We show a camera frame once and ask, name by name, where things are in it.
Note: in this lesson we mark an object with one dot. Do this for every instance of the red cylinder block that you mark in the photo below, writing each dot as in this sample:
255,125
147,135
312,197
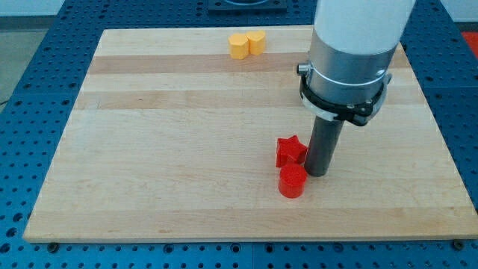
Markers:
292,178

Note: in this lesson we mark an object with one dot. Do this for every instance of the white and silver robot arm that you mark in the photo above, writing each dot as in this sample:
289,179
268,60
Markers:
353,41

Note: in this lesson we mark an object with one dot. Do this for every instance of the red star block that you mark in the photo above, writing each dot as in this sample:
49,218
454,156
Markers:
290,151

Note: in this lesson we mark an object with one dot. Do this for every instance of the wooden board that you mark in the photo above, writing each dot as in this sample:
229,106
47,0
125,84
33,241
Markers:
172,140

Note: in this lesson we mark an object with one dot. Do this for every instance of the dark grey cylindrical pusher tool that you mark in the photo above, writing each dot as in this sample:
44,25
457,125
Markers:
324,138

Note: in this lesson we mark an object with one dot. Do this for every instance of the yellow hexagon block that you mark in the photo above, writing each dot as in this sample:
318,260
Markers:
238,46

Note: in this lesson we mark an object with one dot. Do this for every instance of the yellow heart block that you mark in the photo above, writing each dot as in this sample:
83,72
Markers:
257,41

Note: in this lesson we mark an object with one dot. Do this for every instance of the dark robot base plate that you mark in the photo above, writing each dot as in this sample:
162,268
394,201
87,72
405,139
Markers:
223,6

